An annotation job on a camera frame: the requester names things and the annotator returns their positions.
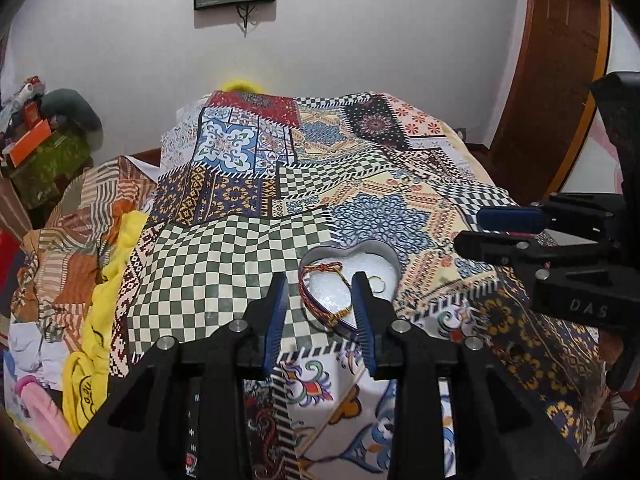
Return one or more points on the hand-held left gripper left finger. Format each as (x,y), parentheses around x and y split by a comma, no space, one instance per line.
(276,310)

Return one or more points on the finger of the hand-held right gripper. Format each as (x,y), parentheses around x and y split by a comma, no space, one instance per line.
(510,217)
(500,250)

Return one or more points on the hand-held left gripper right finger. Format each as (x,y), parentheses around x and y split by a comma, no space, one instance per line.
(361,310)

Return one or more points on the heart-shaped metal tin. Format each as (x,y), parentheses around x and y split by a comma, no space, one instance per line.
(350,275)

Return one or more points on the patchwork printed blanket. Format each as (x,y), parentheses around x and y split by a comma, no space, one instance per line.
(310,195)

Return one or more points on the wooden door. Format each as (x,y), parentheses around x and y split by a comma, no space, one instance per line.
(555,75)

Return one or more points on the yellow cloth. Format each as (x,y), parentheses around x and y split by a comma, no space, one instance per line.
(97,330)

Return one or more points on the striped orange brown blanket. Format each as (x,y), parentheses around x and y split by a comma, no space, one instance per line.
(70,255)

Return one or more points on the yellow pillow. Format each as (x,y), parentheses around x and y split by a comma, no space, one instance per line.
(242,85)

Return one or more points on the pink cloth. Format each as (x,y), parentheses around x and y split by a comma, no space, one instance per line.
(42,410)

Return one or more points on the green patterned cloth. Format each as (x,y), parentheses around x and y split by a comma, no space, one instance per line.
(50,165)

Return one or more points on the dark grey cushion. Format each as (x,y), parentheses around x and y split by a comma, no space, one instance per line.
(72,110)

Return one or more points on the orange box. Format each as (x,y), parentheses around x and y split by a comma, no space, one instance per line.
(29,142)

